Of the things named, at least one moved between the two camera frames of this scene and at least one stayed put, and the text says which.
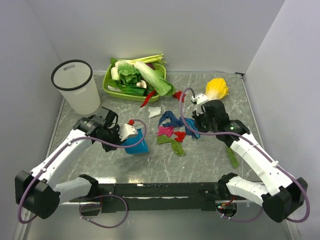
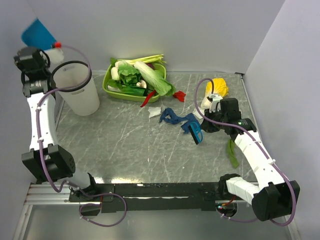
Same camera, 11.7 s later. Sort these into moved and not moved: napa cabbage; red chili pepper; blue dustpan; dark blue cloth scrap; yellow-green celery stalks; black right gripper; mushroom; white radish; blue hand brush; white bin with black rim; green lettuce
Moved: black right gripper; dark blue cloth scrap; blue dustpan; blue hand brush
Not moved: green lettuce; mushroom; white bin with black rim; yellow-green celery stalks; red chili pepper; napa cabbage; white radish
